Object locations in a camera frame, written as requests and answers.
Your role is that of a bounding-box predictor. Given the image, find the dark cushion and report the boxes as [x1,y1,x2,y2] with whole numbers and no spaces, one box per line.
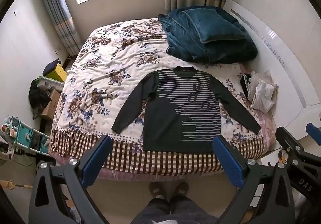
[42,59,61,76]

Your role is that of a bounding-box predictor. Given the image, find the dark striped sweater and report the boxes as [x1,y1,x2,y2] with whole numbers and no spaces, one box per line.
[112,66,262,153]

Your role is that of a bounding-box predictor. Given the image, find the black crumpled garment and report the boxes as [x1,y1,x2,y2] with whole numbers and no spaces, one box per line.
[240,73,252,100]

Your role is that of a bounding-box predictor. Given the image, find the cardboard box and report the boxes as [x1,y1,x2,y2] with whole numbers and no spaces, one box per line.
[40,89,61,120]

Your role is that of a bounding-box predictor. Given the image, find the white headboard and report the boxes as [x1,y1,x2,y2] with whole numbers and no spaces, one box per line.
[222,0,321,137]

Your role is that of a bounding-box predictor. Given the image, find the white crumpled garment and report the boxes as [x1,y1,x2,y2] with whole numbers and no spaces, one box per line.
[247,70,278,114]

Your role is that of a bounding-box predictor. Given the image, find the teal pillow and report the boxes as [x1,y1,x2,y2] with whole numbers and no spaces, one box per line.
[183,8,247,44]

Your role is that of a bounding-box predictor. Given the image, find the grey slipper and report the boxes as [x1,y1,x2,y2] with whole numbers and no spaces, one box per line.
[149,182,166,199]
[173,181,190,198]

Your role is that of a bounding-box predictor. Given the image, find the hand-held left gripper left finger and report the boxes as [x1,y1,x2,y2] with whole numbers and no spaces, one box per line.
[28,134,113,224]

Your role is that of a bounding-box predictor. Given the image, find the floral bed blanket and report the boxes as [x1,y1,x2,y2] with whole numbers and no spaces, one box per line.
[48,18,272,177]

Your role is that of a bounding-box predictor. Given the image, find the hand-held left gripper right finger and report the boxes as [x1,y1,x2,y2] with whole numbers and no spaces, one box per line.
[212,135,296,224]

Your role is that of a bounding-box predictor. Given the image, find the person's grey pants legs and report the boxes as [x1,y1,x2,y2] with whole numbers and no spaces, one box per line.
[130,195,218,224]

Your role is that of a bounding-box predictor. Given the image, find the yellow box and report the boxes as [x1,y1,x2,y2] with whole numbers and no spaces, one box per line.
[46,63,68,83]

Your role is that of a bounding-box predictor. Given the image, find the teal storage rack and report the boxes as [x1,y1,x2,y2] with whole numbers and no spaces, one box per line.
[4,115,51,155]

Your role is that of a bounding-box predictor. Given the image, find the black bag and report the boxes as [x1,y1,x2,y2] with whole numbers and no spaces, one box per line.
[28,79,52,109]

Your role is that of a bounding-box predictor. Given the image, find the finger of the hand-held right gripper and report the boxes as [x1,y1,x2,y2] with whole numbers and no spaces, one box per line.
[306,123,321,140]
[275,126,309,165]

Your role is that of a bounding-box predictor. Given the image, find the teal folded blanket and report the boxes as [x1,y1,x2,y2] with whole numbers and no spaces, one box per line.
[158,6,259,64]

